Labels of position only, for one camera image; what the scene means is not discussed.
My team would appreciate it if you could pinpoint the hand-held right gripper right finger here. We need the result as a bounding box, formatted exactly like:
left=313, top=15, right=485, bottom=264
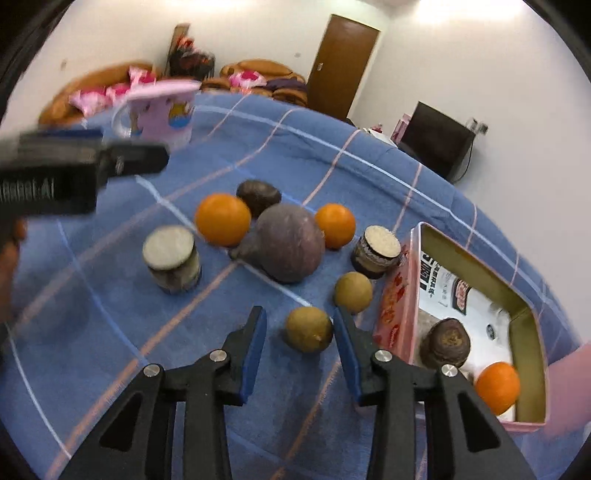
left=333, top=307, right=536, bottom=480

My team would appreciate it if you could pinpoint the pink cartoon mug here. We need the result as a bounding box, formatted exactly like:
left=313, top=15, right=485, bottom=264
left=111, top=90, right=195, bottom=151

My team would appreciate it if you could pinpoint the pink tin box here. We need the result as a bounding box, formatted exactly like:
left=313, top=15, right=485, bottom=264
left=372, top=222, right=550, bottom=433

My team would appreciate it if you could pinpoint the dark round beetroot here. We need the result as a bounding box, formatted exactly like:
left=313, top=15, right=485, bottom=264
left=419, top=318, right=472, bottom=370

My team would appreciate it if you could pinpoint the pink floral pillow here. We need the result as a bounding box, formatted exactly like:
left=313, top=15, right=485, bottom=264
left=128, top=66, right=158, bottom=88
left=69, top=89, right=109, bottom=114
left=231, top=70, right=267, bottom=89
left=105, top=83, right=134, bottom=104

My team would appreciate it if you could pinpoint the large orange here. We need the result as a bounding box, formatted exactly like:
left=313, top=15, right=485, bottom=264
left=194, top=193, right=253, bottom=247

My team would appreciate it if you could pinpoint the long brown leather sofa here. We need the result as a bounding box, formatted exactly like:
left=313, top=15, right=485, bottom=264
left=38, top=62, right=163, bottom=127

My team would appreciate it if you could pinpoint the dark brown passion fruit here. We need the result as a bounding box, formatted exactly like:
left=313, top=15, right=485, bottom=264
left=236, top=179, right=282, bottom=219

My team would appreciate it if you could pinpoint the blue plaid blanket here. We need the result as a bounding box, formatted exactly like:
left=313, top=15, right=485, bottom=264
left=0, top=91, right=583, bottom=480

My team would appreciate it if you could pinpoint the black television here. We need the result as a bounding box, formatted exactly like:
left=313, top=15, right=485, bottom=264
left=398, top=102, right=475, bottom=182

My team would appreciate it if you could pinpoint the small orange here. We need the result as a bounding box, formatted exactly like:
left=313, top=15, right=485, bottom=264
left=475, top=362, right=522, bottom=416
left=315, top=203, right=357, bottom=250

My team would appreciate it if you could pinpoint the white television stand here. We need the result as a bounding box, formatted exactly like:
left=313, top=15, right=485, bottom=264
left=365, top=124, right=398, bottom=146

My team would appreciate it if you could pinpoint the person's left hand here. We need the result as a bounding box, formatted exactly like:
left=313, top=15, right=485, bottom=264
left=0, top=218, right=29, bottom=324

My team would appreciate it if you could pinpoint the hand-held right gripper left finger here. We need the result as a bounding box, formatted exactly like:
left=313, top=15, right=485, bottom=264
left=60, top=305, right=267, bottom=480

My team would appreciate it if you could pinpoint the small brown leather sofa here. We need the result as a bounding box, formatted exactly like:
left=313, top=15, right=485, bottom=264
left=218, top=58, right=309, bottom=106

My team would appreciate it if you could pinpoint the black power cable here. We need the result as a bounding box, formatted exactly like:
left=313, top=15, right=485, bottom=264
left=455, top=131, right=476, bottom=184

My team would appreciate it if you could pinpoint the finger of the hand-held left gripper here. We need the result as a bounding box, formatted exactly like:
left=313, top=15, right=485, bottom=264
left=98, top=143, right=170, bottom=186

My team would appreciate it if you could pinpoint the brown wooden door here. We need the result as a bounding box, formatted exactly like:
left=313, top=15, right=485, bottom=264
left=305, top=14, right=382, bottom=120

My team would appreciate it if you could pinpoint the purple throw blanket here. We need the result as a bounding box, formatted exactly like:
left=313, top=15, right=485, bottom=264
left=265, top=78, right=309, bottom=95

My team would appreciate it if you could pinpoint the round brown kiwi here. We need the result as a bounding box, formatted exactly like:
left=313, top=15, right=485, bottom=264
left=284, top=306, right=334, bottom=354
left=334, top=271, right=374, bottom=314

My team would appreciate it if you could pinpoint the large purple fig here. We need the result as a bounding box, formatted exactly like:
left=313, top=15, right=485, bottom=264
left=228, top=203, right=327, bottom=284

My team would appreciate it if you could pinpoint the pink cloth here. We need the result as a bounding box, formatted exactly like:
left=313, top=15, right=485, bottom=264
left=545, top=340, right=591, bottom=437

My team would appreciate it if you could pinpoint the wooden framed board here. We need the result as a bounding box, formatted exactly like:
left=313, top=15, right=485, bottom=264
left=164, top=23, right=191, bottom=75

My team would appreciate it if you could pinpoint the black rack with red items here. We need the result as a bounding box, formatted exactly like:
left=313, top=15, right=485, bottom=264
left=168, top=36, right=217, bottom=78

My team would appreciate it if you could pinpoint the dark glass jar grey lid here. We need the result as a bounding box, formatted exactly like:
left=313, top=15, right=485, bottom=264
left=350, top=224, right=402, bottom=280

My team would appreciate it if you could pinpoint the light glass jar grey lid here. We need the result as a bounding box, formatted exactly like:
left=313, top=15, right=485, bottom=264
left=141, top=224, right=202, bottom=295

